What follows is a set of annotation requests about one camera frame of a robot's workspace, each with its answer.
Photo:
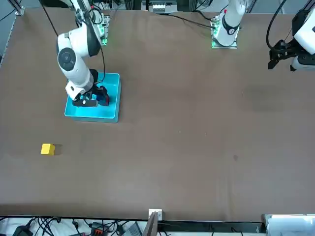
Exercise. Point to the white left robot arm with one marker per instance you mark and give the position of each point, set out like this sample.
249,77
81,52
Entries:
230,24

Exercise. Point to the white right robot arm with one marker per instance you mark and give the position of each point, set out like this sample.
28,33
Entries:
73,66

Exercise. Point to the grey power strip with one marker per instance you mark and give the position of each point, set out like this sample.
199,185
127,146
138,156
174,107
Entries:
162,7

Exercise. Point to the blue block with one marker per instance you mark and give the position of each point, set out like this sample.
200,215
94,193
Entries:
101,97

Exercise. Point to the aluminium post with bracket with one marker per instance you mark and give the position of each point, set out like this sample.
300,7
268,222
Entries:
151,226

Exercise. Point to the black orange connector block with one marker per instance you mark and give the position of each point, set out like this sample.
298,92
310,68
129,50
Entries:
96,228

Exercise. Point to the black power plug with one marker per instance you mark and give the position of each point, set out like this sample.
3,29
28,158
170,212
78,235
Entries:
22,231

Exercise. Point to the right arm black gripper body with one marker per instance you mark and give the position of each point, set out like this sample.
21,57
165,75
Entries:
93,91

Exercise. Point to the red block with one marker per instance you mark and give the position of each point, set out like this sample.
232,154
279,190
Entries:
108,100

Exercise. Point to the dark grey power adapter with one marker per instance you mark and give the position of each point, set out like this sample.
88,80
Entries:
135,229

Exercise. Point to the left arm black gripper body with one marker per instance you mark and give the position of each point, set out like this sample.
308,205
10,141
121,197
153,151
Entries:
290,50

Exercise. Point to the aluminium frame profile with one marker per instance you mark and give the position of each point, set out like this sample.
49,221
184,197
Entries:
19,7

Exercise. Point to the white tray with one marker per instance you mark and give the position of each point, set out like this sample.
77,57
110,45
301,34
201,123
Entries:
290,226

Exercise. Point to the yellow block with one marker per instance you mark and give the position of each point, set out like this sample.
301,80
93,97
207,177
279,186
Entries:
47,149

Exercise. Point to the cyan plastic box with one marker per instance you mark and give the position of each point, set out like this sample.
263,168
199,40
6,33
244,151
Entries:
110,110

